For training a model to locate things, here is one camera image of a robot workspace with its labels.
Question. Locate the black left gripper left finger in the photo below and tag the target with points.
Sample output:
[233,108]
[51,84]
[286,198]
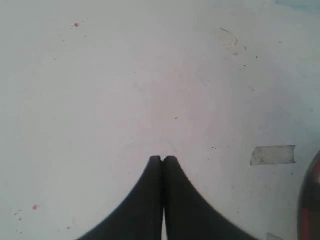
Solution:
[140,215]

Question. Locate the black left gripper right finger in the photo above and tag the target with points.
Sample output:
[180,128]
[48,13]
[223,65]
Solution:
[188,216]

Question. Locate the clear tape strip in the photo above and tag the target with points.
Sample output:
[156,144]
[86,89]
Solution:
[273,155]

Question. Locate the round steel plate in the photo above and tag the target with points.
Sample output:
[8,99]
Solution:
[308,227]

